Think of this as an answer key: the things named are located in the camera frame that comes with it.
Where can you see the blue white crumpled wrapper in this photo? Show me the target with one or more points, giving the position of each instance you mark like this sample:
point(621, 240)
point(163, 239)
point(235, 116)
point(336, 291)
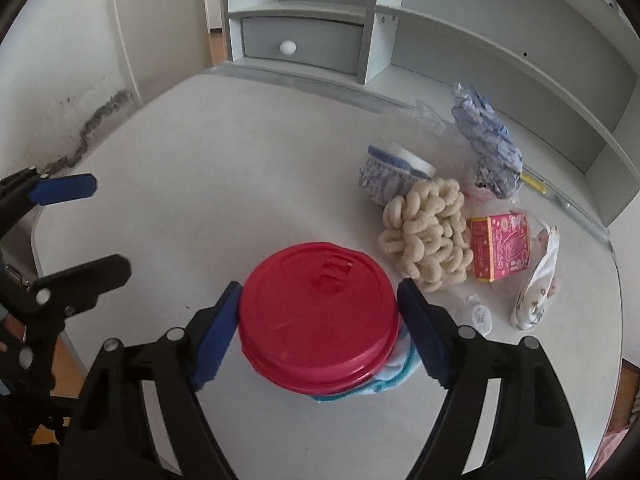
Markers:
point(487, 145)

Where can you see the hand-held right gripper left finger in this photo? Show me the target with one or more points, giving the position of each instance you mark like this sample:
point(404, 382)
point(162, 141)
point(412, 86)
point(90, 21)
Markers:
point(220, 332)

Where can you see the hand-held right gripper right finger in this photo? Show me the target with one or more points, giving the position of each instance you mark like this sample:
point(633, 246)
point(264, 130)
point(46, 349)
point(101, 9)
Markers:
point(425, 332)

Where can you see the grey drawer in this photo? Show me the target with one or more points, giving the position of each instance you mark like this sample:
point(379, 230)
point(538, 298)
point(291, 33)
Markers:
point(325, 40)

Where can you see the pink cloth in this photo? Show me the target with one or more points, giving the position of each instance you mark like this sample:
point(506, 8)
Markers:
point(612, 452)

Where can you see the yellow stick wrapper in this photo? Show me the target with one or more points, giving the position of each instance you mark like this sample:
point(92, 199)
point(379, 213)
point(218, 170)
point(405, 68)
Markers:
point(535, 181)

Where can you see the clear plastic bag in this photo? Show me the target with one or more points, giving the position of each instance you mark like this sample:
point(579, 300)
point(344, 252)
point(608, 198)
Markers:
point(447, 142)

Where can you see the paper cup with red lid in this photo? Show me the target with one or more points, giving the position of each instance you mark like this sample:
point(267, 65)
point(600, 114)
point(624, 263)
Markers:
point(310, 320)

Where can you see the white round drawer knob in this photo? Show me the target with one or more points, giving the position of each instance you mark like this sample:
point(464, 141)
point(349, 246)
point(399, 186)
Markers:
point(288, 47)

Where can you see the white bottle cap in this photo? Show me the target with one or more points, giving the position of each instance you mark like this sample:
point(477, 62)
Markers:
point(481, 318)

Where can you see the white door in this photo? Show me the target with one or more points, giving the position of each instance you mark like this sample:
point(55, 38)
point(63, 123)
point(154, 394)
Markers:
point(160, 35)

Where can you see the grey white shelf unit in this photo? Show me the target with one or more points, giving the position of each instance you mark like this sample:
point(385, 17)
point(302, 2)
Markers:
point(450, 35)

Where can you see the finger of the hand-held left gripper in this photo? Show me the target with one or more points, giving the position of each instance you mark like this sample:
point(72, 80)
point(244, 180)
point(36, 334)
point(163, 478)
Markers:
point(65, 190)
point(90, 275)

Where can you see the white printed sachet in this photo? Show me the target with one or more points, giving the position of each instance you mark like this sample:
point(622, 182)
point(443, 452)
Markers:
point(532, 290)

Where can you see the pink carton box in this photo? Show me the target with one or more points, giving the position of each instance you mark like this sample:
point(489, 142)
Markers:
point(500, 250)

